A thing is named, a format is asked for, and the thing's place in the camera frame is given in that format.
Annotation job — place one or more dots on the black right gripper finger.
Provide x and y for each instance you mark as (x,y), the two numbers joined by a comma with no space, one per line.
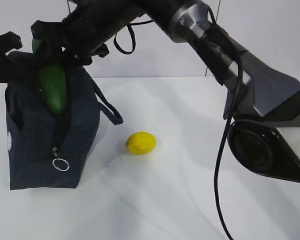
(46,52)

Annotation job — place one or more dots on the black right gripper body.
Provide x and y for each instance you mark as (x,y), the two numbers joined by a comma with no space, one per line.
(84,32)

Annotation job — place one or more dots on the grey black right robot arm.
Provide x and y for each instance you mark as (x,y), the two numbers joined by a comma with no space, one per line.
(263,104)

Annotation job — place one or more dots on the dark green cucumber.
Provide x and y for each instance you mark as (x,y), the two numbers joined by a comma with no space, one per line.
(54,88)

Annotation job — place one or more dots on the yellow lemon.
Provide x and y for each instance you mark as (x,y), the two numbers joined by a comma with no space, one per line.
(141,143)

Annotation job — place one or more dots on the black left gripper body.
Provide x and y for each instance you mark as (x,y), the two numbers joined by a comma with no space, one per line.
(8,41)

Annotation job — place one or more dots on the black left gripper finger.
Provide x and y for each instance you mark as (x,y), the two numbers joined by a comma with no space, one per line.
(20,68)

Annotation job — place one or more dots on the navy blue lunch bag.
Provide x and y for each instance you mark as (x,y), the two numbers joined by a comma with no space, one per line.
(45,150)

